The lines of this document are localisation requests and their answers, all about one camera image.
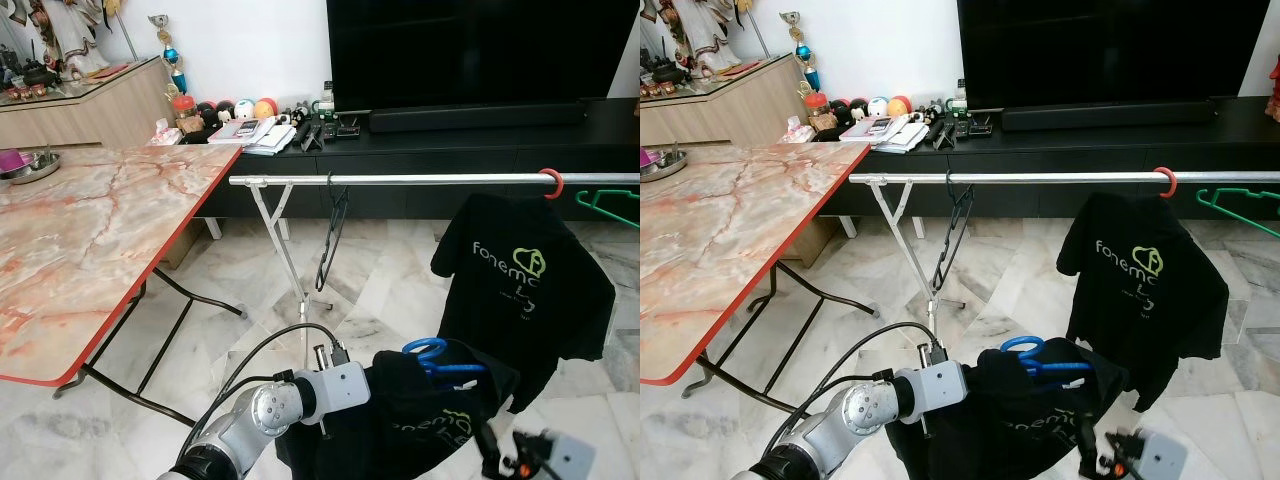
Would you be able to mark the black logo T-shirt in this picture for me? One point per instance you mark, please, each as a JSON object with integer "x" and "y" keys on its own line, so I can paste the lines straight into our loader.
{"x": 420, "y": 430}
{"x": 540, "y": 320}
{"x": 1020, "y": 430}
{"x": 1150, "y": 320}

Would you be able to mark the blue clothes hanger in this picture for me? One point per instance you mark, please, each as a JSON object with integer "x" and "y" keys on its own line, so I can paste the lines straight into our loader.
{"x": 460, "y": 372}
{"x": 1060, "y": 368}

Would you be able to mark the black clothes hanger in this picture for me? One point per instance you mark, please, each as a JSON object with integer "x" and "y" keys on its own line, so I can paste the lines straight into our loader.
{"x": 940, "y": 278}
{"x": 320, "y": 280}

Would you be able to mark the green clothes hanger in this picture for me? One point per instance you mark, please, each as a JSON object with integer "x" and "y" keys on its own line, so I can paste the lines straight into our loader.
{"x": 580, "y": 196}
{"x": 1200, "y": 197}

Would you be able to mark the red clothes hanger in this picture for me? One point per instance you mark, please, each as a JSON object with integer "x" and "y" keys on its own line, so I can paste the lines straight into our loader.
{"x": 1172, "y": 185}
{"x": 558, "y": 188}

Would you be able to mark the silver clothes rack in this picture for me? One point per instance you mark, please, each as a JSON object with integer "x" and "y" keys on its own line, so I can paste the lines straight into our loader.
{"x": 440, "y": 179}
{"x": 1050, "y": 177}

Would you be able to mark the marble pattern folding table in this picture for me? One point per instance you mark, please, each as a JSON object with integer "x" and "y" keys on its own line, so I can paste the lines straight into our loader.
{"x": 730, "y": 240}
{"x": 100, "y": 240}

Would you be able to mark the black TV console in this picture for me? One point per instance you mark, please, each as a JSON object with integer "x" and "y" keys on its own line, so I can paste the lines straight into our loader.
{"x": 430, "y": 155}
{"x": 1060, "y": 153}

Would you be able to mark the metal bowl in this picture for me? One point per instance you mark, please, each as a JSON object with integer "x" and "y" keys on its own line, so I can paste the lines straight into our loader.
{"x": 38, "y": 170}
{"x": 670, "y": 167}

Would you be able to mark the black soundbar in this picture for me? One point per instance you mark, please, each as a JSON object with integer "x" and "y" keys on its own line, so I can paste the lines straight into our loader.
{"x": 1110, "y": 114}

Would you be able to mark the small black set-top box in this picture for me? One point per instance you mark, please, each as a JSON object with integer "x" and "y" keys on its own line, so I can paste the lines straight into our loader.
{"x": 341, "y": 127}
{"x": 974, "y": 125}

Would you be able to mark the black remote control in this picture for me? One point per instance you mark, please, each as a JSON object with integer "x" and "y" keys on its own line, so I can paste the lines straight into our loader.
{"x": 310, "y": 137}
{"x": 943, "y": 135}

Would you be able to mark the stack of white papers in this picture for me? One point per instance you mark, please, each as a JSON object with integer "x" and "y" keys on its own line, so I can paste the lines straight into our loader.
{"x": 905, "y": 138}
{"x": 272, "y": 140}

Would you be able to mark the clear plastic bottle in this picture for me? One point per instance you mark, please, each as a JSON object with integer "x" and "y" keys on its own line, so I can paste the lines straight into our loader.
{"x": 960, "y": 95}
{"x": 327, "y": 97}

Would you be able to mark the red Buddha statue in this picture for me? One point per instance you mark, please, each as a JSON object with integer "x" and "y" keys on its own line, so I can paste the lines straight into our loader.
{"x": 1274, "y": 100}

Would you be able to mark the wooden sideboard cabinet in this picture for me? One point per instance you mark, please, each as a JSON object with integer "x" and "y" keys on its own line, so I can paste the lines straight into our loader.
{"x": 720, "y": 112}
{"x": 90, "y": 115}

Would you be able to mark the grey calculator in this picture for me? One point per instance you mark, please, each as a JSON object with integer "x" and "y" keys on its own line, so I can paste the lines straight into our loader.
{"x": 246, "y": 127}
{"x": 879, "y": 125}

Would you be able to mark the black television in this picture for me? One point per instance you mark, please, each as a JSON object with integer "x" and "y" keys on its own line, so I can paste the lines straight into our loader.
{"x": 480, "y": 50}
{"x": 1100, "y": 50}

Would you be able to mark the orange round toy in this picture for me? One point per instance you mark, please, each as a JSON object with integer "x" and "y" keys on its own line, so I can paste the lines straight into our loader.
{"x": 899, "y": 107}
{"x": 265, "y": 109}

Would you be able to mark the white blue round toy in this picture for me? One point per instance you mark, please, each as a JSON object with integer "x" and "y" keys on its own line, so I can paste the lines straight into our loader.
{"x": 876, "y": 107}
{"x": 243, "y": 109}

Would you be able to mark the black white round toy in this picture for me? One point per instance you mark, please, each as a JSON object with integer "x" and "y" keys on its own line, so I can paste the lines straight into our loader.
{"x": 855, "y": 109}
{"x": 222, "y": 111}

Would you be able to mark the pink tissue pack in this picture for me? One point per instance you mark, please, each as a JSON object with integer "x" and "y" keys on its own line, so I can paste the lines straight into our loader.
{"x": 165, "y": 133}
{"x": 797, "y": 131}

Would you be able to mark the red lid snack jar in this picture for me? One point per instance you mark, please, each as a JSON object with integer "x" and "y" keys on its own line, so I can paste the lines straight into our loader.
{"x": 817, "y": 115}
{"x": 184, "y": 117}

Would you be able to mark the red flat tray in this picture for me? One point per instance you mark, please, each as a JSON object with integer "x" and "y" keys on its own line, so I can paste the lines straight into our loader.
{"x": 107, "y": 70}
{"x": 742, "y": 67}

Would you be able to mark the white robed figurine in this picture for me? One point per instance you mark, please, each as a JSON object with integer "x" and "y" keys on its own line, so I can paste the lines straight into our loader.
{"x": 703, "y": 38}
{"x": 75, "y": 40}

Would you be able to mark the gold blue trophy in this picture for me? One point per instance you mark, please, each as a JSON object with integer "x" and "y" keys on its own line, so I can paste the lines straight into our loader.
{"x": 168, "y": 55}
{"x": 799, "y": 52}

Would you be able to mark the magenta plastic cup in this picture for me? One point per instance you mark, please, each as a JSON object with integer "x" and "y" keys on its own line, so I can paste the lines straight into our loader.
{"x": 11, "y": 160}

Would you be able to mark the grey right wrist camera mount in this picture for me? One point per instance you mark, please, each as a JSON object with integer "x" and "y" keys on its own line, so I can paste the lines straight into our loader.
{"x": 1162, "y": 458}
{"x": 570, "y": 458}

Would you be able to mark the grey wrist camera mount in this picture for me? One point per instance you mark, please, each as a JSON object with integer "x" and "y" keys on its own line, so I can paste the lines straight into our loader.
{"x": 935, "y": 383}
{"x": 340, "y": 385}
{"x": 1162, "y": 458}
{"x": 570, "y": 458}

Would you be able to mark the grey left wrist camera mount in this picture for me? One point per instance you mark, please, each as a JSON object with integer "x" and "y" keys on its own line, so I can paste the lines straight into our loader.
{"x": 340, "y": 385}
{"x": 935, "y": 383}

